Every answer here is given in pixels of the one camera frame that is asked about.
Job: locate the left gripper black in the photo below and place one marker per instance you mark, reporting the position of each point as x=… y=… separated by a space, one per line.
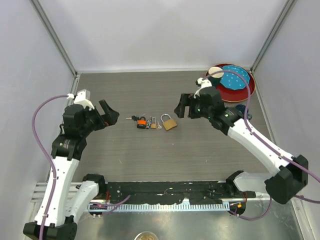
x=111 y=116

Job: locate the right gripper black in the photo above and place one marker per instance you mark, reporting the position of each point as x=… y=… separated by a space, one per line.
x=180 y=110

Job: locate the large brass padlock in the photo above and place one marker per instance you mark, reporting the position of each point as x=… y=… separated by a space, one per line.
x=168 y=122

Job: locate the small brass padlock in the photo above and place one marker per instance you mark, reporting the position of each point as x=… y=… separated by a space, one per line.
x=153 y=122

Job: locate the orange black padlock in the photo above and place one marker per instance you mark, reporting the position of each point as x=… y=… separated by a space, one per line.
x=141 y=124

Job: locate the small padlock key bunch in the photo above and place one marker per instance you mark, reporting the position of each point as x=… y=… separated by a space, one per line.
x=148 y=123

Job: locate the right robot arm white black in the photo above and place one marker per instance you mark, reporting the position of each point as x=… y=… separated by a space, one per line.
x=287 y=174

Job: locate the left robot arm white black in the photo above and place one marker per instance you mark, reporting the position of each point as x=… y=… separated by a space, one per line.
x=58 y=216

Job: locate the dark green cup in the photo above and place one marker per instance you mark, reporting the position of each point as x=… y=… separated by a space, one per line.
x=215 y=74

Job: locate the red round tray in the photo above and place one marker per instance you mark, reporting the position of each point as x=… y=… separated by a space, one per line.
x=235 y=96

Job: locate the blue dotted plate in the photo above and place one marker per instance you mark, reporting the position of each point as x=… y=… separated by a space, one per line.
x=233 y=78

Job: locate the dark blue mug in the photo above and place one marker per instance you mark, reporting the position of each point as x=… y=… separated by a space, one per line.
x=241 y=108

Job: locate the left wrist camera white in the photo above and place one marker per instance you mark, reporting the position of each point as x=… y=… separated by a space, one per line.
x=82 y=98

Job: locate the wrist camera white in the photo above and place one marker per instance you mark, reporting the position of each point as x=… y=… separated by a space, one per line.
x=82 y=98
x=201 y=83

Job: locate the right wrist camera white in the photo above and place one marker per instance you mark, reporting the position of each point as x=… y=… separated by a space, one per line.
x=201 y=83

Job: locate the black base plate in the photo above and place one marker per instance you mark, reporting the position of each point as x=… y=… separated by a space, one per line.
x=171 y=192

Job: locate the white slotted cable duct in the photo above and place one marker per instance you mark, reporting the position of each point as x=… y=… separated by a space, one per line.
x=183 y=207

